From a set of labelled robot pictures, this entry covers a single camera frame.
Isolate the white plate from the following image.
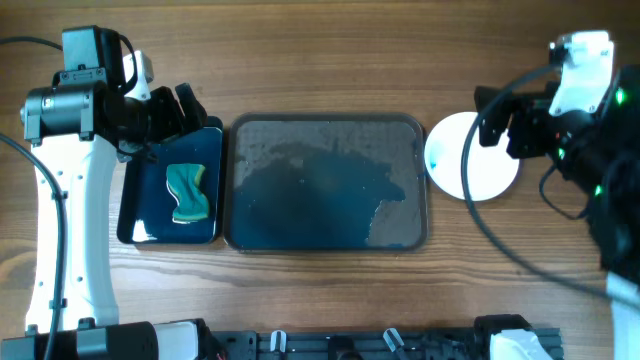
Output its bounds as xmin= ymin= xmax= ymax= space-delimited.
xmin=424 ymin=112 xmax=520 ymax=201

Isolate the green yellow sponge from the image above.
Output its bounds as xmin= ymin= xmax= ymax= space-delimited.
xmin=166 ymin=163 xmax=210 ymax=224

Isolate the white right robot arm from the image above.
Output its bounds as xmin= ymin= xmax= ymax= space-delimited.
xmin=466 ymin=65 xmax=639 ymax=359

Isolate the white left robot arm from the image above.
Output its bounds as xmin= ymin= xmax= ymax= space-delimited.
xmin=1 ymin=81 xmax=220 ymax=359

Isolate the small black water tray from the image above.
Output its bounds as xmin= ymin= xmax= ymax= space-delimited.
xmin=116 ymin=116 xmax=223 ymax=245

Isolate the large black tray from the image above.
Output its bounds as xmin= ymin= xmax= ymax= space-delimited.
xmin=223 ymin=113 xmax=430 ymax=253

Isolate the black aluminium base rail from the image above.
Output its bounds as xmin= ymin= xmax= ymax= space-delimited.
xmin=209 ymin=327 xmax=565 ymax=360

